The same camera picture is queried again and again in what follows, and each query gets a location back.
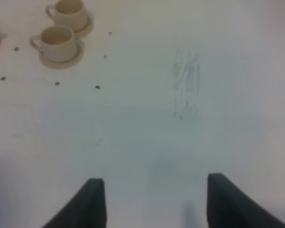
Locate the far beige cup saucer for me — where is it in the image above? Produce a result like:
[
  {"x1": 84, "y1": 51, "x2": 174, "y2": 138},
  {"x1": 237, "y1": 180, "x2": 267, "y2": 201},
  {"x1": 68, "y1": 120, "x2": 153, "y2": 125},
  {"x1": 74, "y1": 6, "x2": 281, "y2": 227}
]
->
[{"x1": 74, "y1": 15, "x2": 94, "y2": 39}]

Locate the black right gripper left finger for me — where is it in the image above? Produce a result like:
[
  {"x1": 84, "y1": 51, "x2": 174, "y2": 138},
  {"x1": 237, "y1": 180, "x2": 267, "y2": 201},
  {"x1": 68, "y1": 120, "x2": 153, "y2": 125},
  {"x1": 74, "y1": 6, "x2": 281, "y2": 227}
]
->
[{"x1": 44, "y1": 178, "x2": 107, "y2": 228}]

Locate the beige teacup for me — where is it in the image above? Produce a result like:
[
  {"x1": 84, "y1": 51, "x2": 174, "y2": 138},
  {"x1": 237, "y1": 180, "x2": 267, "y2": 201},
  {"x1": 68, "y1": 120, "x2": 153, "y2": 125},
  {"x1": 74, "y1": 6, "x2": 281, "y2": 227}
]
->
[
  {"x1": 45, "y1": 0, "x2": 88, "y2": 31},
  {"x1": 29, "y1": 25, "x2": 78, "y2": 63}
]

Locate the near beige teacup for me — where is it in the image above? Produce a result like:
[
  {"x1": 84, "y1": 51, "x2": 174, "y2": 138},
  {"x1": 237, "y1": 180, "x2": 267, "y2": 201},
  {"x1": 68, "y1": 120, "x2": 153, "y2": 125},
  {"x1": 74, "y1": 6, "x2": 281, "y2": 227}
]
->
[{"x1": 29, "y1": 25, "x2": 78, "y2": 63}]

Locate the beige cup saucer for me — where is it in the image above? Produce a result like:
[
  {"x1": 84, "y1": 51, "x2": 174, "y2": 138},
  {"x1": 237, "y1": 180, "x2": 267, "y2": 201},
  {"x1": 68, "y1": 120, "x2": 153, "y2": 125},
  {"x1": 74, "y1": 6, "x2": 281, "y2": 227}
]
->
[
  {"x1": 74, "y1": 15, "x2": 94, "y2": 39},
  {"x1": 39, "y1": 41, "x2": 84, "y2": 70}
]

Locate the far beige teacup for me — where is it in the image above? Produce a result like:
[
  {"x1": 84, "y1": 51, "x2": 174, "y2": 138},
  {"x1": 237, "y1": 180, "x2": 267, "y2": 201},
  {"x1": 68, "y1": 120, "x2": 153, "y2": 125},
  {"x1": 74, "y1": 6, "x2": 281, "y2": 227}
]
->
[{"x1": 45, "y1": 0, "x2": 88, "y2": 31}]

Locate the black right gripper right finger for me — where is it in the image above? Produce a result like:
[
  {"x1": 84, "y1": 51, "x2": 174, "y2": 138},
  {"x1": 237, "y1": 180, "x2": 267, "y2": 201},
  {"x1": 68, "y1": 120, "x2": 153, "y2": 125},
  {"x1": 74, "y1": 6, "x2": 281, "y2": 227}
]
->
[{"x1": 207, "y1": 173, "x2": 285, "y2": 228}]

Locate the near beige cup saucer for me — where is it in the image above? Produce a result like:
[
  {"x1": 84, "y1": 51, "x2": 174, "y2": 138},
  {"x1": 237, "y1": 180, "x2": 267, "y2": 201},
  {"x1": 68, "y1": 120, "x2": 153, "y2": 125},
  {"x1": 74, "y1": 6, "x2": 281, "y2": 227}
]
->
[{"x1": 39, "y1": 41, "x2": 84, "y2": 70}]

